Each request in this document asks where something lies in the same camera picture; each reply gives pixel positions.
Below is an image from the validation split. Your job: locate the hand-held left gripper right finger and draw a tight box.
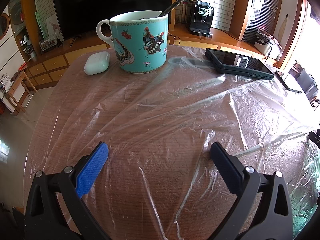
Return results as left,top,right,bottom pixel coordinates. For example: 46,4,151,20
209,142,293,240

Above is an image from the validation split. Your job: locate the grey armchair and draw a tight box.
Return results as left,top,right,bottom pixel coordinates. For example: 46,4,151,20
299,69,318,98

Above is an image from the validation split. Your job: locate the white earbud case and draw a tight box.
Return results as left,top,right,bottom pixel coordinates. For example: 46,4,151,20
84,51,111,76

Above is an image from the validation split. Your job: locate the teal butterfly mug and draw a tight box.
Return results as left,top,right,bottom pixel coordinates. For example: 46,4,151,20
96,10,169,75

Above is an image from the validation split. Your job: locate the small wooden side table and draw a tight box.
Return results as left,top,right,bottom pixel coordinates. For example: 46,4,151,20
4,71,38,113

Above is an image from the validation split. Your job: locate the tablet in dark case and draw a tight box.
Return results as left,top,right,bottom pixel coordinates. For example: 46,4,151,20
205,48,275,81

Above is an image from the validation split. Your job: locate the black smartphone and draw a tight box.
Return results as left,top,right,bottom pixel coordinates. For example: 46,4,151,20
274,70,303,93

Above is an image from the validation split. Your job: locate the giraffe picture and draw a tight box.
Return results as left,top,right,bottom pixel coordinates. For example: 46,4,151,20
47,20,64,42

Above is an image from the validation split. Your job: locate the crumpled dark bag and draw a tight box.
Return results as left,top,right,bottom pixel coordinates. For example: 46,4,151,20
255,29,282,46

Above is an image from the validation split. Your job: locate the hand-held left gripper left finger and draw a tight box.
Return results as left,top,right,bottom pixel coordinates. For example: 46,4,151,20
24,142,109,240

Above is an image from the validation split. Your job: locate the dark metal spoon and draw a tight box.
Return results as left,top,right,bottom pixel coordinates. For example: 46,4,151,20
157,0,187,17

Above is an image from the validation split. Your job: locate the black ribbed heater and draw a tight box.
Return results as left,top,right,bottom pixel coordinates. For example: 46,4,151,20
242,25,259,43

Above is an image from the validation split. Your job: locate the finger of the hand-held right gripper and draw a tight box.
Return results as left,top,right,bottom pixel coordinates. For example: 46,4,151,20
309,129,320,145

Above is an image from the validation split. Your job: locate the clear plastic table sheet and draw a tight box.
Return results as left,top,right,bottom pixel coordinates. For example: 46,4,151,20
37,44,320,240

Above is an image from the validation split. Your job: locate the black coffee machine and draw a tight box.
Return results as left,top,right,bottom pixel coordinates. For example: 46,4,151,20
189,0,215,38

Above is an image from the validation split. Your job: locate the black flat screen television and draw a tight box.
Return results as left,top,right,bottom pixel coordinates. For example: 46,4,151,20
52,0,174,42

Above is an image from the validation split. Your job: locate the white storage container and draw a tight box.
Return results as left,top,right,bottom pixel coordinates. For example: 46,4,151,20
254,40,283,60

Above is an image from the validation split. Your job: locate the floral picture frame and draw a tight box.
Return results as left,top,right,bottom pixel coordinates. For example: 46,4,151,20
39,36,64,53

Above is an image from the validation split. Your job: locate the stack of papers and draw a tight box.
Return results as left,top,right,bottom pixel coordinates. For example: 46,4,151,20
0,74,12,95

